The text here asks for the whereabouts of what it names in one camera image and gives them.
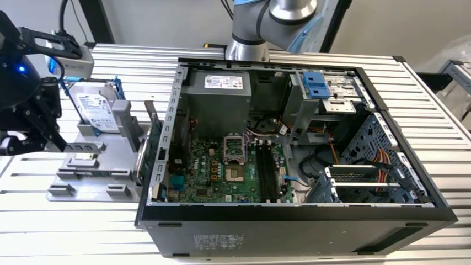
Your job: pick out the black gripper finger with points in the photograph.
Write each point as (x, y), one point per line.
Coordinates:
(21, 146)
(48, 110)

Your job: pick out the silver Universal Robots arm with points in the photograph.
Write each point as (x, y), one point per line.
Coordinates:
(283, 22)

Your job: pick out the black RAM slot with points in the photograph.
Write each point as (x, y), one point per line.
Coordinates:
(272, 171)
(263, 171)

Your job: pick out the hard disk in blue carrier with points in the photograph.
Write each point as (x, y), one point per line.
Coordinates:
(93, 107)

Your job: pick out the silver CPU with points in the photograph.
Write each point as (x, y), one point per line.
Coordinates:
(84, 156)

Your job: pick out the grey parts rack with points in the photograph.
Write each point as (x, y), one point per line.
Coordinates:
(109, 154)

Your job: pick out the green graphics card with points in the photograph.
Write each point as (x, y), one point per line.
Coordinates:
(156, 129)

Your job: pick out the blue expansion slot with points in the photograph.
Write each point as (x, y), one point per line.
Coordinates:
(177, 183)

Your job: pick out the grey power supply unit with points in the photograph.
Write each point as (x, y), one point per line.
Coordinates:
(216, 110)

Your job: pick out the yellow black plug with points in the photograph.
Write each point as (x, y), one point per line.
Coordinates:
(207, 45)

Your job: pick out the green motherboard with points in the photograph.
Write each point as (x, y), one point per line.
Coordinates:
(205, 179)

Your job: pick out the thin locking lever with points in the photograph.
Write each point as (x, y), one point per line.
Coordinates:
(244, 151)

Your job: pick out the CPU socket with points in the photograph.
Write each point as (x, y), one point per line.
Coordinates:
(235, 173)

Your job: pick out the black cooler fan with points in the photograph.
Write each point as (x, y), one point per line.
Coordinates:
(264, 125)

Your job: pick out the black open PC case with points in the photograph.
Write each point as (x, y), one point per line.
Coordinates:
(257, 237)

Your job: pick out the blue plastic drive latch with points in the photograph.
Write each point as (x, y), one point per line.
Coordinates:
(315, 82)

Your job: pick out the silver drive bay cage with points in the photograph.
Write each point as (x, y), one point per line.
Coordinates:
(337, 106)

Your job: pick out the perforated metal disk bay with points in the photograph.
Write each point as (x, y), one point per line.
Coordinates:
(352, 176)

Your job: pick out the clear plastic wrap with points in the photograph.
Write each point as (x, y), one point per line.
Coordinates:
(452, 49)

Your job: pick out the black camera bracket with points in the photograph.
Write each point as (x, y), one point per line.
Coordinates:
(73, 51)

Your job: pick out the black frame post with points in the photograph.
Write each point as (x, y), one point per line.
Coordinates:
(336, 27)
(97, 22)

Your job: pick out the aluminium frame shelf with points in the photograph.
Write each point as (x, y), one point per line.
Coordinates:
(457, 67)

